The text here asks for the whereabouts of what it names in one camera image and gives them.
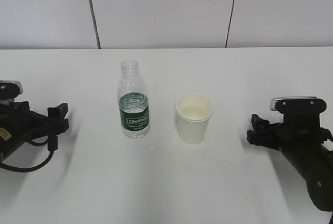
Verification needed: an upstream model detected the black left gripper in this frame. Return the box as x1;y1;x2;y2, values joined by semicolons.
1;101;69;141

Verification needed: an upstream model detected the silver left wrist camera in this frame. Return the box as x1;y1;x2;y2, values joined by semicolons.
0;80;23;105

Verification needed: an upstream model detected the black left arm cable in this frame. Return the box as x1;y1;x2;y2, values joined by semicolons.
0;127;59;173

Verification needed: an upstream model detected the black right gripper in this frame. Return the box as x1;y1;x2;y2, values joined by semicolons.
246;114;332;151

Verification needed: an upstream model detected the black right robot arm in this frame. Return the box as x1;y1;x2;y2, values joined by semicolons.
246;114;332;212

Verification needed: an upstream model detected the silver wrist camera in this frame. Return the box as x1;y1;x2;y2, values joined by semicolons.
270;96;327;115
0;80;23;105

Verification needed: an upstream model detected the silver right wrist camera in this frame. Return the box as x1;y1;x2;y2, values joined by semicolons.
270;96;327;115

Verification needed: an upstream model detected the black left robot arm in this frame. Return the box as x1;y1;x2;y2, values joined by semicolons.
1;101;69;162

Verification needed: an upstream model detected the clear green-label water bottle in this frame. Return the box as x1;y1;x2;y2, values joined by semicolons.
117;59;150;139

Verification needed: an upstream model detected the white paper cup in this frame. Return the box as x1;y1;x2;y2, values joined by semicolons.
175;93;213;145

